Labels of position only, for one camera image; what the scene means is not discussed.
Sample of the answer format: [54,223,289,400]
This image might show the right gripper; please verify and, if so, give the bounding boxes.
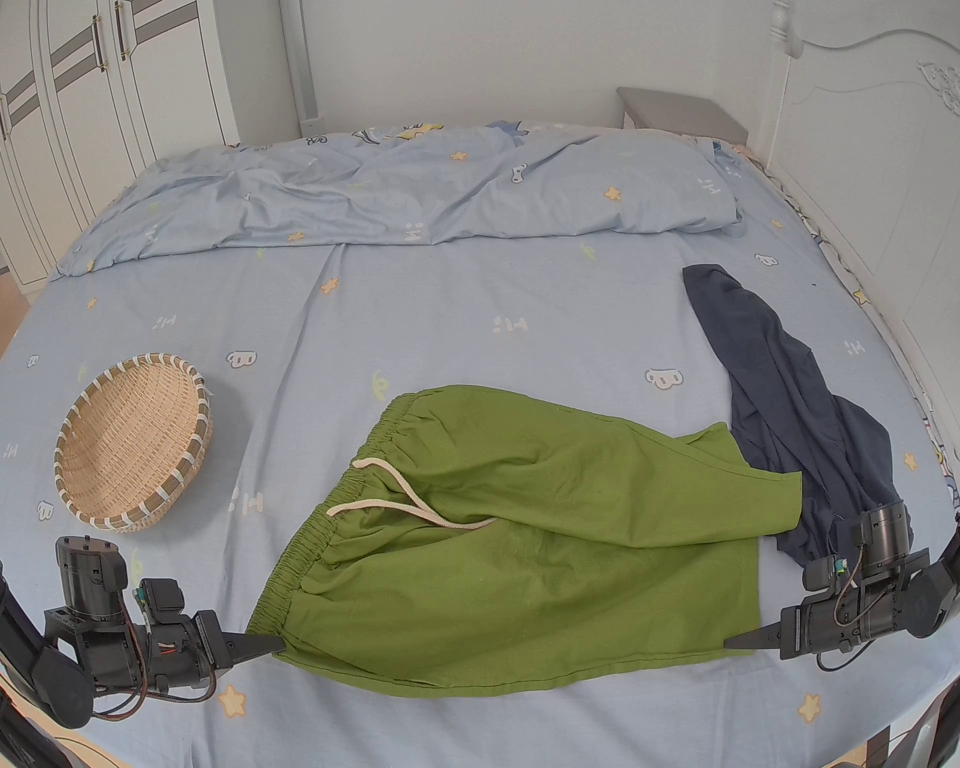
[780,588,865,661]

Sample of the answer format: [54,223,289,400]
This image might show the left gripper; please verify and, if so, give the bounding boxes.
[146,609,230,690]

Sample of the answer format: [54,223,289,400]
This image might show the green shorts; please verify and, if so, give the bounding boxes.
[246,384,805,700]

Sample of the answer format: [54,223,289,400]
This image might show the round woven basket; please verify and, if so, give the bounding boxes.
[54,352,215,534]

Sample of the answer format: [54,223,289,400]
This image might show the dark blue garment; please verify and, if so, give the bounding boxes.
[682,264,905,567]

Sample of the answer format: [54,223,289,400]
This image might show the bed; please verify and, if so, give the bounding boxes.
[0,0,960,768]

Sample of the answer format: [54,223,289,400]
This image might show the grey bedside table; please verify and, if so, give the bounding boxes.
[616,86,750,144]

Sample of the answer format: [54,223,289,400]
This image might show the pale blue quilt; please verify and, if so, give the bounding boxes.
[51,120,745,280]

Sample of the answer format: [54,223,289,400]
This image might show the white wardrobe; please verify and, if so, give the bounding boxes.
[0,0,241,290]

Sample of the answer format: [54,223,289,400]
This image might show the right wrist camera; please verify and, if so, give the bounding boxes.
[802,555,845,595]

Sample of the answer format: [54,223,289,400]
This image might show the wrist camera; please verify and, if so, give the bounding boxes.
[802,555,845,595]
[136,577,187,625]

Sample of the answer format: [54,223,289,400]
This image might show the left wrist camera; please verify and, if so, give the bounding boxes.
[136,577,187,625]

